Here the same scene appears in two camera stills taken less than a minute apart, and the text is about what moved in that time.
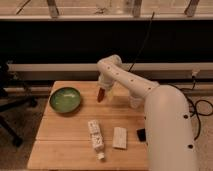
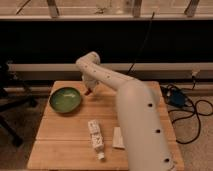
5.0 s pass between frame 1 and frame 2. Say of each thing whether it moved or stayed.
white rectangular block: stayed
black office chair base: stayed
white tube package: stayed
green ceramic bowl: stayed
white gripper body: moved
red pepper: moved
